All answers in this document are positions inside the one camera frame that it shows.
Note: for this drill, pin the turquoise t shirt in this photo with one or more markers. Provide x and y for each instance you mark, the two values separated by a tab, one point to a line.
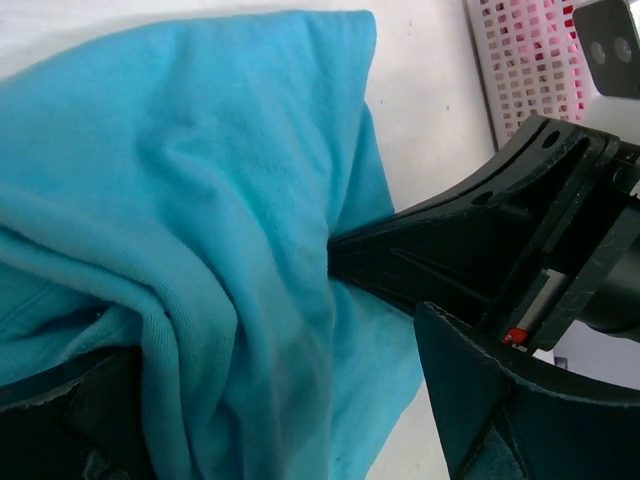
174	187

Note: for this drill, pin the white plastic laundry basket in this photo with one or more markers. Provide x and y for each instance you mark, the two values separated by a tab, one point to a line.
502	131

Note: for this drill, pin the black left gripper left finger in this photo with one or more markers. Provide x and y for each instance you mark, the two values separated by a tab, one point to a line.
78	420

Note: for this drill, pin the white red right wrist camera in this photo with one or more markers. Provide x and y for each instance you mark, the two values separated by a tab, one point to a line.
608	31

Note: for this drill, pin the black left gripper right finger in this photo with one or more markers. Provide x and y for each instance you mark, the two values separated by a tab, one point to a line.
502	414

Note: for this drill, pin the pink t shirt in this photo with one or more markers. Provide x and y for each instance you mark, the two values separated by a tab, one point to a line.
536	62

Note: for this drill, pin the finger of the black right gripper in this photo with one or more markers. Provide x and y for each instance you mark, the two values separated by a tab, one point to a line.
463	249

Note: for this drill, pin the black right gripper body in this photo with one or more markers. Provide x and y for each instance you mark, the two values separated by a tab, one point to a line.
587	270

